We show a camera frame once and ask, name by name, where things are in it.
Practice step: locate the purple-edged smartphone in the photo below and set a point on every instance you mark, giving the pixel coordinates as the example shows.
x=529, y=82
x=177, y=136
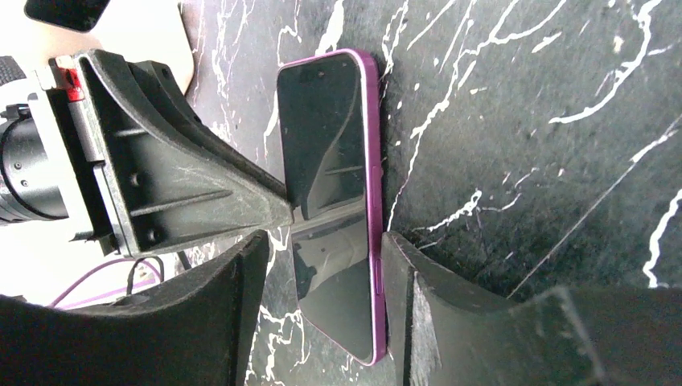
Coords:
x=329, y=117

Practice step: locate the black smartphone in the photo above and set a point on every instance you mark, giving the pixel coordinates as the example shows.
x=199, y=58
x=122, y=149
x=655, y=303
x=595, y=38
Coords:
x=76, y=15

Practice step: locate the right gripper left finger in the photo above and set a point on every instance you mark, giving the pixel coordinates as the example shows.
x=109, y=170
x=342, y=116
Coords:
x=194, y=329

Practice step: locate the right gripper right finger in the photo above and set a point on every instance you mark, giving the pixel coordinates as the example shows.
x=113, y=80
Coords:
x=444, y=330

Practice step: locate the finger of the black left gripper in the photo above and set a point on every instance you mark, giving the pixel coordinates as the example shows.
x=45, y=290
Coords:
x=166, y=180

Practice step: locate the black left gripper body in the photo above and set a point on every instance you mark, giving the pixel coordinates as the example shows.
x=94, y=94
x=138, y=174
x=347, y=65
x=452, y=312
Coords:
x=48, y=172

